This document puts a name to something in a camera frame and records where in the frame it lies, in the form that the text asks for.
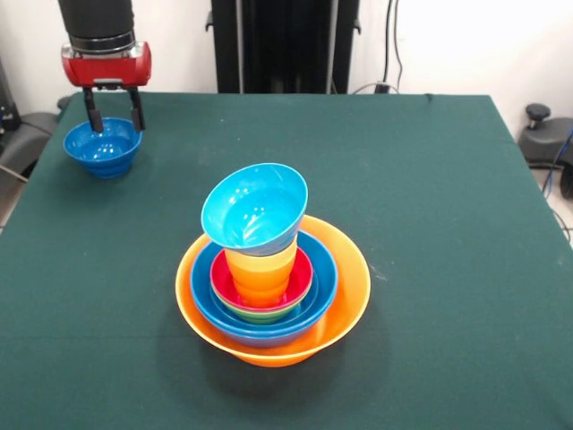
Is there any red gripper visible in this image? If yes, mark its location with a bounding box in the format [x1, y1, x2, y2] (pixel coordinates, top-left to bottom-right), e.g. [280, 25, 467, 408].
[60, 40, 153, 133]

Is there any small light blue bowl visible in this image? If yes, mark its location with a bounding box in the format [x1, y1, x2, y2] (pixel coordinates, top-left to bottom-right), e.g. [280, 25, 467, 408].
[200, 162, 310, 257]

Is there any large blue bowl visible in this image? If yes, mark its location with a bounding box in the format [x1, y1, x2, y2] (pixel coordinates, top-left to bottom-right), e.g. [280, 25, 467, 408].
[190, 230, 340, 340]
[200, 313, 331, 350]

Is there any orange plastic cup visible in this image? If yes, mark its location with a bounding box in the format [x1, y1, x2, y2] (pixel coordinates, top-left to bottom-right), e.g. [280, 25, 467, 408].
[226, 254, 295, 308]

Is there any small red bowl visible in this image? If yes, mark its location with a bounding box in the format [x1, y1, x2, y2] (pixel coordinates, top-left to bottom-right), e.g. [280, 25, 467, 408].
[210, 245, 315, 313]

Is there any small green bowl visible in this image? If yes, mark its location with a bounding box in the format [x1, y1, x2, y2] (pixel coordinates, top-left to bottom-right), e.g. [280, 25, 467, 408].
[212, 286, 312, 324]

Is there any small dark blue bowl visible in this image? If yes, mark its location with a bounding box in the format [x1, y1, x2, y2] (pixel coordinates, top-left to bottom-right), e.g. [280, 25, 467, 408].
[62, 116, 143, 179]

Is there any large orange bowl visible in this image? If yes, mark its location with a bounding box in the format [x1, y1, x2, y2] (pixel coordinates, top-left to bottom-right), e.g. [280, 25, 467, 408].
[175, 214, 372, 368]

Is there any dark green table cloth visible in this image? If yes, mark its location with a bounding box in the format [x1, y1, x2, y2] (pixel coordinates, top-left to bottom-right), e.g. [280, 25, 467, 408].
[0, 91, 573, 430]

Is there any grey pedestal foot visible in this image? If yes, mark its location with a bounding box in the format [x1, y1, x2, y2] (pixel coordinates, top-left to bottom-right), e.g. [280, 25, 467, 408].
[0, 111, 59, 176]
[517, 103, 573, 165]

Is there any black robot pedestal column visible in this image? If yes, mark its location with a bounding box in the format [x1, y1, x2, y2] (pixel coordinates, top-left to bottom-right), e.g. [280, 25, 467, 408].
[205, 0, 363, 95]

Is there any black hanging cable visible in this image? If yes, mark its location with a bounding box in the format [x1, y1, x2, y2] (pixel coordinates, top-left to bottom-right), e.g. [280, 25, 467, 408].
[382, 0, 403, 89]

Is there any blue cable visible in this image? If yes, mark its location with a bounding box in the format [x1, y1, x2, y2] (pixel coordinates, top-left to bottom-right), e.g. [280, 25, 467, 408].
[541, 129, 573, 196]

